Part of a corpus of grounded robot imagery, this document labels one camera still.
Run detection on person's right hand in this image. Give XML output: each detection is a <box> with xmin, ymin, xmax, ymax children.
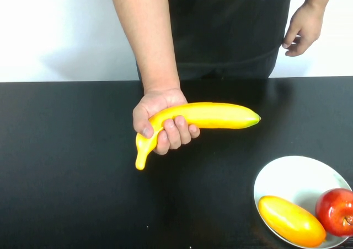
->
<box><xmin>132</xmin><ymin>88</ymin><xmax>201</xmax><ymax>155</ymax></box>

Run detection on person's left hand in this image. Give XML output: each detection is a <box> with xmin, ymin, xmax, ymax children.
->
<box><xmin>281</xmin><ymin>2</ymin><xmax>327</xmax><ymax>57</ymax></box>

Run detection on yellow plastic banana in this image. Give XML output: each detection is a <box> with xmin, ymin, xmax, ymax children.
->
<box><xmin>135</xmin><ymin>102</ymin><xmax>261</xmax><ymax>171</ymax></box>

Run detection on person's right forearm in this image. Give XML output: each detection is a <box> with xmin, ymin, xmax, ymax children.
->
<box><xmin>109</xmin><ymin>0</ymin><xmax>182</xmax><ymax>94</ymax></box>

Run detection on black trousers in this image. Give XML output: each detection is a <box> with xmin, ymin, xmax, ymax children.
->
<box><xmin>176</xmin><ymin>50</ymin><xmax>276</xmax><ymax>80</ymax></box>

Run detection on black printed T-shirt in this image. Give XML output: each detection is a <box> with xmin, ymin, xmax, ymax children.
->
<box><xmin>137</xmin><ymin>0</ymin><xmax>293</xmax><ymax>80</ymax></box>

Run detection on round white plate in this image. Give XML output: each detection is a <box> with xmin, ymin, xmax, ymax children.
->
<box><xmin>253</xmin><ymin>155</ymin><xmax>353</xmax><ymax>249</ymax></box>

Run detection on orange-yellow plastic mango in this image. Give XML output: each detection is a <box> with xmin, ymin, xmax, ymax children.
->
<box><xmin>258</xmin><ymin>195</ymin><xmax>328</xmax><ymax>248</ymax></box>

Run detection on red plastic apple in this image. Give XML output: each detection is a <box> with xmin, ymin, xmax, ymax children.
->
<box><xmin>315</xmin><ymin>188</ymin><xmax>353</xmax><ymax>237</ymax></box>

